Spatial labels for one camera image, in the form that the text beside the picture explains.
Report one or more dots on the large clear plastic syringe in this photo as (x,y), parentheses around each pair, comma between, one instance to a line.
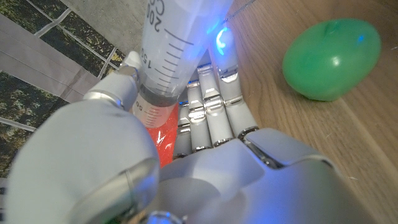
(177,46)

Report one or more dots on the green apple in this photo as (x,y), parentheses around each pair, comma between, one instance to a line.
(329,59)

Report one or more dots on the printed window backdrop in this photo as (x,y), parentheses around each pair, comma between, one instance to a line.
(31,77)

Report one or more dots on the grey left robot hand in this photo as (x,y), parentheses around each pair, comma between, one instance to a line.
(217,186)

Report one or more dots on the red bowl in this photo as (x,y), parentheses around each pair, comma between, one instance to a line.
(164,140)

